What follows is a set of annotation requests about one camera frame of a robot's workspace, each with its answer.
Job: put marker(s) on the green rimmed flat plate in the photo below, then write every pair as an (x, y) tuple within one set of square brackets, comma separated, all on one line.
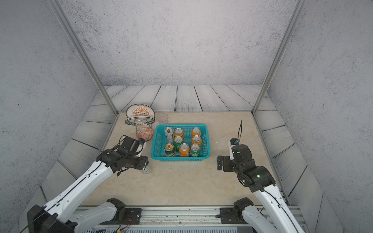
[(140, 121)]

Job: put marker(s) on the left aluminium frame post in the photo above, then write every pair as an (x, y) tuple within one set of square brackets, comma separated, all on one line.
[(64, 22)]

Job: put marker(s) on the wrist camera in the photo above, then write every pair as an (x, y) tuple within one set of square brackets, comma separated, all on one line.
[(142, 144), (233, 148)]

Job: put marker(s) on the silver drink can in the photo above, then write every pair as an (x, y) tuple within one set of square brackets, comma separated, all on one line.
[(169, 133), (147, 169)]

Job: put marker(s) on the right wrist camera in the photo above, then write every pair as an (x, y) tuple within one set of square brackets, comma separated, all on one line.
[(233, 148)]

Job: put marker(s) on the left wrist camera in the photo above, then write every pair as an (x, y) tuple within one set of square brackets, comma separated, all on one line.
[(142, 144)]

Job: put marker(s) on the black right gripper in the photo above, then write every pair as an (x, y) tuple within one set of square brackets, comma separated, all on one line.
[(220, 159)]

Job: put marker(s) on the orange patterned bowl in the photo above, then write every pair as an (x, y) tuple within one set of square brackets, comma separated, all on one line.
[(145, 133)]

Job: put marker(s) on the green soda can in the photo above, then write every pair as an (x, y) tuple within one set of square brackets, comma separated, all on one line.
[(178, 141), (195, 150)]

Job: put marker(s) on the green gold beer can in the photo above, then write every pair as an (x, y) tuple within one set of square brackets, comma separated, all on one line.
[(170, 150)]

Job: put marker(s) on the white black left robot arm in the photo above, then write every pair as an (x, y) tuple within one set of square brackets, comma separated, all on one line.
[(58, 215)]

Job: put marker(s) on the green soda can front right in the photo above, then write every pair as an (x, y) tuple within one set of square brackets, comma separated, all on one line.
[(195, 150)]

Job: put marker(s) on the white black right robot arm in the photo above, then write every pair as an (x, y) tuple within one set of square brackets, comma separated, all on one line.
[(263, 186)]

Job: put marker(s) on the orange soda can back left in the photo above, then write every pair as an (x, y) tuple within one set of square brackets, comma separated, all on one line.
[(178, 132)]

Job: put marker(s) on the right aluminium frame post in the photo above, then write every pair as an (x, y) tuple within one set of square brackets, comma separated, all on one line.
[(279, 54)]

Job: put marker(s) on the metal wire plate rack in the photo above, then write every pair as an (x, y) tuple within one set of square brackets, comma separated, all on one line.
[(141, 126)]

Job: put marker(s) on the aluminium frame post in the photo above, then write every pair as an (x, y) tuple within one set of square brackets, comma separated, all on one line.
[(64, 22), (279, 54)]

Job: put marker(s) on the orange soda can back right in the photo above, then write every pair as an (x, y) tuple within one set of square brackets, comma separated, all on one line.
[(196, 131)]

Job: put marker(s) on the orange soda can middle right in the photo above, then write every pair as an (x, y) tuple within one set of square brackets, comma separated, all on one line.
[(196, 139)]

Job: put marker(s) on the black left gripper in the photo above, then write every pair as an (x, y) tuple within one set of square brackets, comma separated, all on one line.
[(144, 163)]

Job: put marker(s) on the green soda can middle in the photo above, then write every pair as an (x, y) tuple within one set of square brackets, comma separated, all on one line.
[(178, 141)]

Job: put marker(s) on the orange soda can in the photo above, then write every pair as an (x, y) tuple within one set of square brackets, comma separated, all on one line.
[(196, 139), (184, 150), (196, 131), (178, 132)]

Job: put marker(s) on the upright plate with sunburst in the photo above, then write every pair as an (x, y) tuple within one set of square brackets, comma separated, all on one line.
[(137, 110)]

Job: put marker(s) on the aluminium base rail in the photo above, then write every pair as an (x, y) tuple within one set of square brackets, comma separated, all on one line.
[(150, 216)]

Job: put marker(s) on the clear drinking glass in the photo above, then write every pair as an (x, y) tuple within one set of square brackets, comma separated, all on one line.
[(162, 118)]

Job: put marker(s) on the teal plastic basket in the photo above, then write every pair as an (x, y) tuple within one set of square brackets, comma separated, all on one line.
[(159, 142)]

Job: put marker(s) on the orange soda can front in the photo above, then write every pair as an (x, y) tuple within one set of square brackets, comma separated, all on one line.
[(184, 150)]

